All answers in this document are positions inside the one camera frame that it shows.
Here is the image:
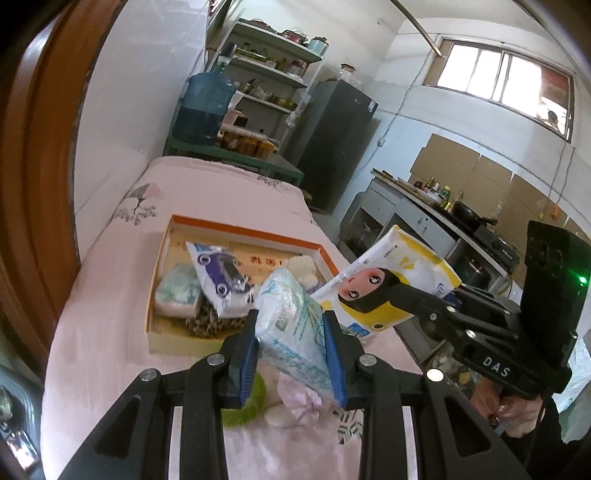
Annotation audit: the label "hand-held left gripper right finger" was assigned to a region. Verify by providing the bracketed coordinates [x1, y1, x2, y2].
[322, 310, 532, 480]

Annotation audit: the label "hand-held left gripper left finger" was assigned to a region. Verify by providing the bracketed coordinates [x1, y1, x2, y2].
[58, 309, 260, 480]

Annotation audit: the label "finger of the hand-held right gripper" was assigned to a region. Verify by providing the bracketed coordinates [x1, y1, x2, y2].
[387, 278, 476, 352]
[441, 285, 469, 309]

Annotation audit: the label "yellow cartoon tissue pack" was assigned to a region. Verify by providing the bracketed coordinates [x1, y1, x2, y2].
[308, 225, 462, 340]

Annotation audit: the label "blue white tissue pack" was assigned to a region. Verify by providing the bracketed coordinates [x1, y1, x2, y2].
[254, 267, 338, 397]

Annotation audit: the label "orange-rimmed cardboard box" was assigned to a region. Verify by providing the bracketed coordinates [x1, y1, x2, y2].
[146, 213, 352, 356]

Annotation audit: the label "purple car print tissue pack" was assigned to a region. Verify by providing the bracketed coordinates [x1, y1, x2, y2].
[186, 242, 257, 319]

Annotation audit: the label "green floral tissue pack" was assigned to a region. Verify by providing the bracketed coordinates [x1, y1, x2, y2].
[154, 263, 204, 317]

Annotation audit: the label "person's right forearm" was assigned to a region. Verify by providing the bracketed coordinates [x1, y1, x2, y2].
[501, 397, 591, 480]

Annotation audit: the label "person's right hand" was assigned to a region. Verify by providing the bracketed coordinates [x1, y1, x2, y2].
[471, 383, 548, 437]

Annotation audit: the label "green fuzzy hair band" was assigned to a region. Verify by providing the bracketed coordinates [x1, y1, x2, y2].
[222, 371, 267, 430]

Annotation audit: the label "pink ruffled cloth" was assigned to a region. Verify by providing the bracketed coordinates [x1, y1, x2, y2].
[277, 374, 333, 425]

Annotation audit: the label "leopard print cloth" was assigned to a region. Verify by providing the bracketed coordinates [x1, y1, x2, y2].
[185, 300, 250, 340]

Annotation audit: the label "black gas stove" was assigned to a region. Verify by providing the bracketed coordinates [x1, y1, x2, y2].
[471, 224, 520, 268]

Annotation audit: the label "black white striped cloth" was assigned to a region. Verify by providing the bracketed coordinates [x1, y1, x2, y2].
[333, 408, 365, 446]

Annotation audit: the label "black wok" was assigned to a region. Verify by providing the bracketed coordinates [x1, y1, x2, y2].
[450, 200, 497, 224]

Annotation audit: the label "white kitchen counter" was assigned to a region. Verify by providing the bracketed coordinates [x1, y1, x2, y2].
[339, 168, 522, 301]

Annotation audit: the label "cream plush bear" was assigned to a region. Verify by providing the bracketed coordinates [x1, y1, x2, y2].
[286, 255, 326, 291]

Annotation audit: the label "group of condiment bottles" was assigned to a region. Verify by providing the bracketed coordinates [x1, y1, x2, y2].
[413, 175, 455, 208]

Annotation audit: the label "dark grey refrigerator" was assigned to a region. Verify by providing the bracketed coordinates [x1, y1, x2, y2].
[288, 79, 379, 214]

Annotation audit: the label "dark green table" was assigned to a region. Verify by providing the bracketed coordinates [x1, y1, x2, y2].
[164, 136, 304, 188]

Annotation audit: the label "barred window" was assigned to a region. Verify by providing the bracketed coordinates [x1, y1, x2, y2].
[425, 34, 575, 141]

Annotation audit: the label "amber food containers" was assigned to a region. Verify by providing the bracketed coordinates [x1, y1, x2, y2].
[219, 128, 278, 158]

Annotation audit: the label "grey round stool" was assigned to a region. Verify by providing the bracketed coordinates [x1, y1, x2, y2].
[0, 364, 44, 480]

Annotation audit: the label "black smartphone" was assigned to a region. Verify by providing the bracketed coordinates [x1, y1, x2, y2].
[4, 429, 40, 467]

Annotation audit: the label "blue water jug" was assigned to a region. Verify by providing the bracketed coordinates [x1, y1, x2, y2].
[178, 44, 238, 146]

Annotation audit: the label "metal ceiling rod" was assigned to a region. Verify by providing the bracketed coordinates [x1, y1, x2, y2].
[390, 0, 446, 56]

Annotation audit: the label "white metal shelf rack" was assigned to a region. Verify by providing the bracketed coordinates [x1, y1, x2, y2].
[205, 18, 324, 153]

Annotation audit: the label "large cardboard wall panel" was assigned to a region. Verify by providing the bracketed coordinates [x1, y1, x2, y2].
[409, 134, 515, 213]

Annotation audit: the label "brown wooden frame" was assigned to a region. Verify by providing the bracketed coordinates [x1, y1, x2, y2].
[0, 0, 116, 365]

